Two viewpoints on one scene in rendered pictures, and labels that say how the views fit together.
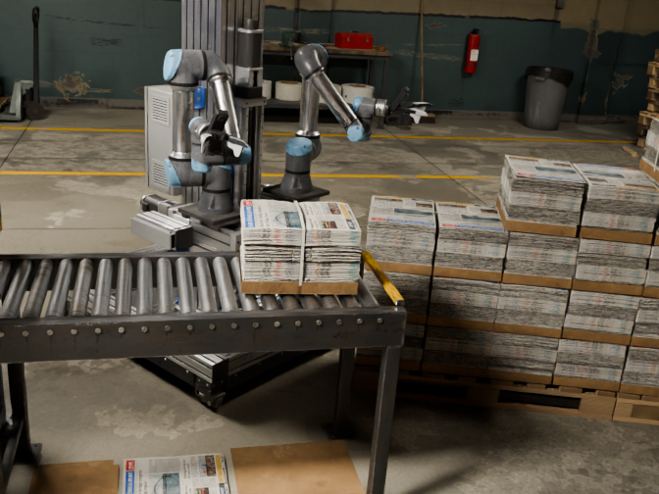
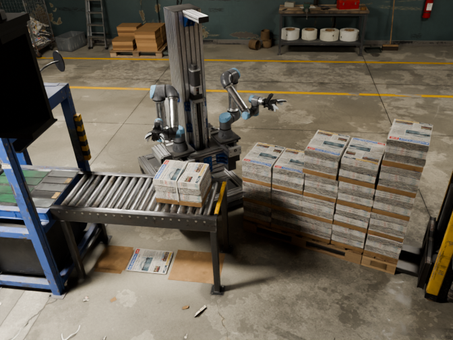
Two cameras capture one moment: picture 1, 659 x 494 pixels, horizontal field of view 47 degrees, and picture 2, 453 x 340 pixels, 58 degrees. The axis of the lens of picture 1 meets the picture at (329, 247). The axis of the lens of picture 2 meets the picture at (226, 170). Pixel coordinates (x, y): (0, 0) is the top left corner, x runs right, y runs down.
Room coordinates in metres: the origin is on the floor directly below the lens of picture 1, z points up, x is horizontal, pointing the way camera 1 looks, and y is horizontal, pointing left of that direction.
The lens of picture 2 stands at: (0.06, -1.30, 2.75)
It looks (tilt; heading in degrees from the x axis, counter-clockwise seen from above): 33 degrees down; 24
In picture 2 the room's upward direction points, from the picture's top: 2 degrees counter-clockwise
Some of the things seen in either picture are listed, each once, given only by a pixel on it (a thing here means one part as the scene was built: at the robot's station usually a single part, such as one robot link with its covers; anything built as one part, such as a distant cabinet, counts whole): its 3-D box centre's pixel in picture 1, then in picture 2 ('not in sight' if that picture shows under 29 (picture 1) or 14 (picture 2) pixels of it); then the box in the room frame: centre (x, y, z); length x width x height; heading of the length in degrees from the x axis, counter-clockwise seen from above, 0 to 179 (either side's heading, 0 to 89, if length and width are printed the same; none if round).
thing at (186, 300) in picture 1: (185, 288); (141, 195); (2.25, 0.46, 0.78); 0.47 x 0.05 x 0.05; 14
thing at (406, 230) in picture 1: (489, 305); (307, 200); (3.12, -0.74, 0.42); 1.17 x 0.39 x 0.83; 87
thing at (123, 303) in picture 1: (124, 290); (118, 193); (2.20, 0.65, 0.78); 0.47 x 0.05 x 0.05; 14
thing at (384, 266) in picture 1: (488, 308); (307, 202); (3.12, -0.74, 0.40); 1.16 x 0.38 x 0.51; 87
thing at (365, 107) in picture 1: (365, 106); (255, 100); (3.43, -0.11, 1.21); 0.11 x 0.08 x 0.09; 77
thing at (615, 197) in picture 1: (608, 202); (362, 162); (3.10, -1.17, 0.95); 0.38 x 0.29 x 0.23; 175
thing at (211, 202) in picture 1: (216, 197); (179, 144); (2.98, 0.48, 0.87); 0.15 x 0.15 x 0.10
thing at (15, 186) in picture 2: not in sight; (33, 223); (1.65, 1.05, 0.77); 0.09 x 0.09 x 1.55; 14
